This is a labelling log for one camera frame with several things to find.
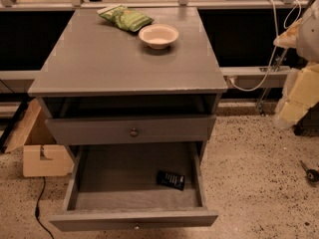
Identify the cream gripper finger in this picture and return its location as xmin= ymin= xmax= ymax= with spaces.
xmin=273 ymin=63 xmax=319 ymax=129
xmin=273 ymin=19 xmax=301 ymax=49

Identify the dark blue rxbar wrapper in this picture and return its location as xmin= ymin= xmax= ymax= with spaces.
xmin=157 ymin=171 xmax=184 ymax=191

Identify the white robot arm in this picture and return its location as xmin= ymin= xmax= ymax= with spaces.
xmin=273 ymin=0 xmax=319 ymax=129

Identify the closed grey upper drawer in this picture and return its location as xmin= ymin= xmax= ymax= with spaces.
xmin=46 ymin=116 xmax=215 ymax=145

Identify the grey wooden drawer cabinet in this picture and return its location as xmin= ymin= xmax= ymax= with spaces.
xmin=27 ymin=6 xmax=229 ymax=151

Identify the open grey lower drawer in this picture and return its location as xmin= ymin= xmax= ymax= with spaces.
xmin=50 ymin=142 xmax=217 ymax=231

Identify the black tool on floor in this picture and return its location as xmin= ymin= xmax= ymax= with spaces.
xmin=300 ymin=161 xmax=319 ymax=182

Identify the white paper bowl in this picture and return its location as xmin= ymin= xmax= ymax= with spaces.
xmin=139 ymin=24 xmax=179 ymax=50

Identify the green chip bag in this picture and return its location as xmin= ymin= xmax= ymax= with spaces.
xmin=97 ymin=5 xmax=154 ymax=33

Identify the white hanging cable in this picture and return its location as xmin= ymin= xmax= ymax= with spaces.
xmin=228 ymin=0 xmax=303 ymax=93

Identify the grey metal rail frame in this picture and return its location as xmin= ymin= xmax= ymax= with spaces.
xmin=0 ymin=0 xmax=319 ymax=95

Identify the black floor cable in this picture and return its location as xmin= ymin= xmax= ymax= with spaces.
xmin=34 ymin=176 xmax=56 ymax=239

